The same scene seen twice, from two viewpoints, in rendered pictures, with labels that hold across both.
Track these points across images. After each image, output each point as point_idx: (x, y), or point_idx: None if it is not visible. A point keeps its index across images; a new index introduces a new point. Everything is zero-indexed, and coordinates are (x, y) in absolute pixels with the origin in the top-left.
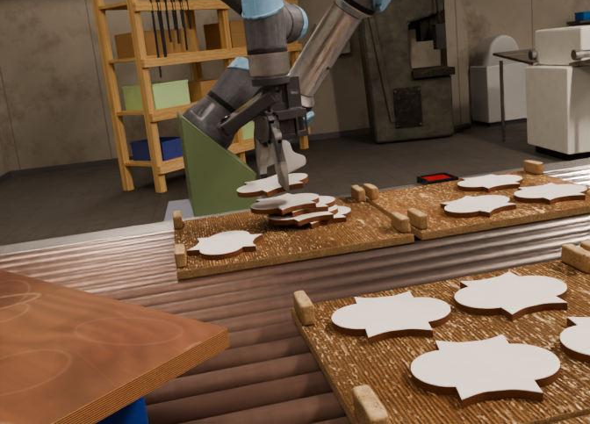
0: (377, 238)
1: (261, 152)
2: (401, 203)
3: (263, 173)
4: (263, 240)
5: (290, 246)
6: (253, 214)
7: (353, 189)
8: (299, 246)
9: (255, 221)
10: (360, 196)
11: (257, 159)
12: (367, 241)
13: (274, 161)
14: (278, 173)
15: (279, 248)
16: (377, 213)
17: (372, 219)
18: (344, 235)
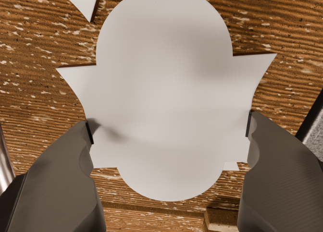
0: (17, 160)
1: (243, 183)
2: (161, 231)
3: (249, 128)
4: (87, 21)
5: (22, 51)
6: (297, 65)
7: (233, 224)
8: (16, 66)
9: (237, 52)
10: (207, 217)
11: (289, 149)
12: (7, 147)
13: (70, 169)
14: (59, 140)
15: (12, 29)
16: (133, 201)
17: (107, 187)
18: (48, 137)
